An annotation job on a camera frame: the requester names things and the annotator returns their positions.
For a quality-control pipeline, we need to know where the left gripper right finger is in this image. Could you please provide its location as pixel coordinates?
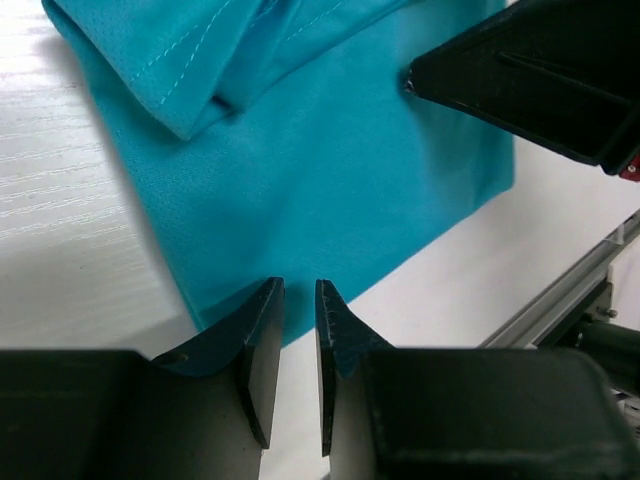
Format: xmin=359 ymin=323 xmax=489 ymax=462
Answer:
xmin=315 ymin=280 xmax=639 ymax=479

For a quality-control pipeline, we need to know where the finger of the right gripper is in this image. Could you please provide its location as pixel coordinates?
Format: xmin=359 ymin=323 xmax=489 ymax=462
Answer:
xmin=405 ymin=0 xmax=639 ymax=176

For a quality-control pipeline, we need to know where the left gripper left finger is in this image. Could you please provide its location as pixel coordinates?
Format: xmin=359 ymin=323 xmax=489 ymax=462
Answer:
xmin=1 ymin=277 xmax=285 ymax=479

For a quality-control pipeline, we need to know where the teal t-shirt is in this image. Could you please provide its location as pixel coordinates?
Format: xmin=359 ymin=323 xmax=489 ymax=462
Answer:
xmin=43 ymin=1 xmax=514 ymax=342

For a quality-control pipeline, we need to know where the aluminium front rail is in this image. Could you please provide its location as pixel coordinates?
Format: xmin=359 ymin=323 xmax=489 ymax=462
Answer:
xmin=479 ymin=210 xmax=639 ymax=348

